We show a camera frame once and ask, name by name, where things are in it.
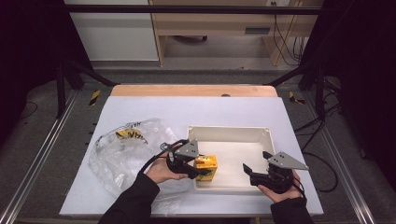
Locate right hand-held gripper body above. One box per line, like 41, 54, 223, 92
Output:
249, 150, 310, 193

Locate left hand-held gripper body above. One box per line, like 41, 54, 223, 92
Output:
166, 138, 201, 180

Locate yellow carton box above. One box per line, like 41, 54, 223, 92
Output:
192, 154, 219, 183

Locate white plastic tray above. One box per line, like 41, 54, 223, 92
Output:
186, 124, 276, 191

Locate clear plastic bag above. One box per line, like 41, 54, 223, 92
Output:
88, 117, 194, 217

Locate person's left hand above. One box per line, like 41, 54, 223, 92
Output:
145, 151, 190, 185

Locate person's right hand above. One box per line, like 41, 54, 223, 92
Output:
257, 170, 303, 204

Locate white table mat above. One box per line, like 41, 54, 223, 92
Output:
59, 95, 325, 217

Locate yellow black tape piece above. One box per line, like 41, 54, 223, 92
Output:
89, 89, 103, 107
288, 90, 306, 105

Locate black curtain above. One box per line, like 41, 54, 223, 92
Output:
299, 0, 396, 190
0, 0, 92, 144

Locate grey desk label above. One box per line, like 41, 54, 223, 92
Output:
244, 26, 272, 35

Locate wooden desk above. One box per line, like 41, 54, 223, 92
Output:
148, 0, 325, 67

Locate white cabinet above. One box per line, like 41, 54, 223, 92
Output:
63, 0, 160, 63

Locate black floor cables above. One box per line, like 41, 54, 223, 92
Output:
293, 92, 343, 152

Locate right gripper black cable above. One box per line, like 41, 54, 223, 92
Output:
292, 151, 339, 200

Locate aluminium rail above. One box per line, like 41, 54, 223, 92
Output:
302, 91, 377, 224
0, 89, 79, 224

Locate black frame leg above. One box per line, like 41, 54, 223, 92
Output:
55, 60, 121, 119
262, 61, 327, 121

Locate black hanging cables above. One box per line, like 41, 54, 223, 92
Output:
271, 2, 308, 67

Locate black horizontal frame bar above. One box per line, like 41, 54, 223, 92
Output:
61, 4, 323, 15

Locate white wall socket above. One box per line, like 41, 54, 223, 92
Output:
265, 0, 292, 7

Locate thin black floor cable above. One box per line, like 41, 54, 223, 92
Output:
17, 100, 39, 121

